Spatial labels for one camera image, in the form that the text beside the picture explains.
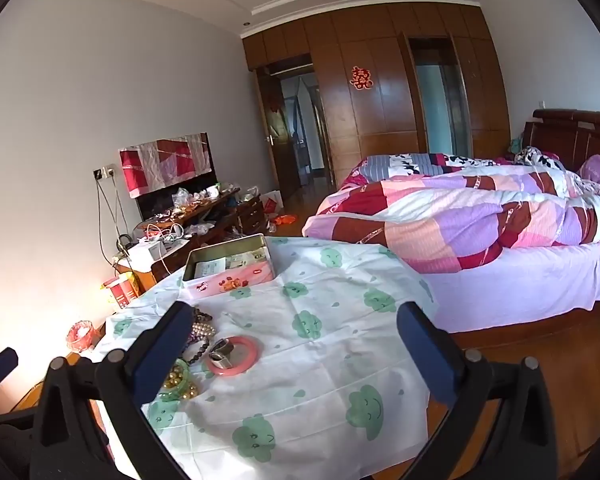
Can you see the red paper decoration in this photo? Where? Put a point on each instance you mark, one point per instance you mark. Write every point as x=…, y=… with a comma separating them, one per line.
x=361, y=79

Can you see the wooden bed frame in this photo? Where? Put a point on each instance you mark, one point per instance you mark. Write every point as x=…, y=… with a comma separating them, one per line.
x=570, y=130

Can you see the wall socket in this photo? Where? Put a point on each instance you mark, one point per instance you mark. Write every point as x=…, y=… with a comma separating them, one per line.
x=105, y=172

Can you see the white paper bag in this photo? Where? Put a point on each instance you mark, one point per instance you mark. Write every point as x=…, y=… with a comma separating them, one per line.
x=272, y=205

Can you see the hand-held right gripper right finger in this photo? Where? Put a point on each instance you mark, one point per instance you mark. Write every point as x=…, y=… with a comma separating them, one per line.
x=427, y=355

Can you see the waste bin with red bag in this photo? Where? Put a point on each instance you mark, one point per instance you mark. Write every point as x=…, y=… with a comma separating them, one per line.
x=82, y=335

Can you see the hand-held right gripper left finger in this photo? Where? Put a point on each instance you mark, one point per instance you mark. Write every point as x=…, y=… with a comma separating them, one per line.
x=160, y=357

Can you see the dark wooden door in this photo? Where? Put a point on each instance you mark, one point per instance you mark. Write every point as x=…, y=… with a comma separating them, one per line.
x=280, y=170

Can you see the white cardboard box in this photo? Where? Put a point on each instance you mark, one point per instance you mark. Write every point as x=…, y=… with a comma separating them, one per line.
x=145, y=255

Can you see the pink bangle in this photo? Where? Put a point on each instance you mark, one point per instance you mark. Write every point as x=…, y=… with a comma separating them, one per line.
x=250, y=360

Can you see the red yellow box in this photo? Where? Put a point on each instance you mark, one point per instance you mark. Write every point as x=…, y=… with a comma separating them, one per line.
x=122, y=292

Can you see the pink tin box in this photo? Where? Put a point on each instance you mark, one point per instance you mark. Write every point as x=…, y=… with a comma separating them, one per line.
x=260, y=272

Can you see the silver metal bangle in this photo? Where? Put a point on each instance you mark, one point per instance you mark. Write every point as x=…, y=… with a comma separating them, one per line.
x=220, y=352

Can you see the purple bed sheet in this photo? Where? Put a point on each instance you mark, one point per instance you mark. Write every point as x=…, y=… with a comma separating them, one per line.
x=505, y=285

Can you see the pink patchwork quilt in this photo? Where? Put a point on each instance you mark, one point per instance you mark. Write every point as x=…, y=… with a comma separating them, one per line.
x=455, y=220

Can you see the white green cloud tablecloth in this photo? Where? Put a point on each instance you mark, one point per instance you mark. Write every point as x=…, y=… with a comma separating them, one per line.
x=330, y=360

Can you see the red pink television cover cloth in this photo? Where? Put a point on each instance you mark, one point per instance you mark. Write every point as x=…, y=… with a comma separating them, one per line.
x=160, y=165

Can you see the wooden television cabinet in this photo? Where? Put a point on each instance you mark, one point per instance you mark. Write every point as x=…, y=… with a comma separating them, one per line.
x=250, y=215

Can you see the orange item on floor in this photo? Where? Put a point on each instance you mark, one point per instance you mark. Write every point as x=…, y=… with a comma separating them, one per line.
x=285, y=219

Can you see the green bangle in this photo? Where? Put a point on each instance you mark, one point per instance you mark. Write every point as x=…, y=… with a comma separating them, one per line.
x=166, y=396

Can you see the wooden wardrobe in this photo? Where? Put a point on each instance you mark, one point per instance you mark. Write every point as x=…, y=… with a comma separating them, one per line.
x=380, y=125

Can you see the black television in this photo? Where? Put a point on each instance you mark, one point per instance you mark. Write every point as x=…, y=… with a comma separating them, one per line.
x=155, y=202

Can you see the mirrored wardrobe door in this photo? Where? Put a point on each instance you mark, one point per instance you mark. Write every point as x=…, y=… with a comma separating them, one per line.
x=440, y=110

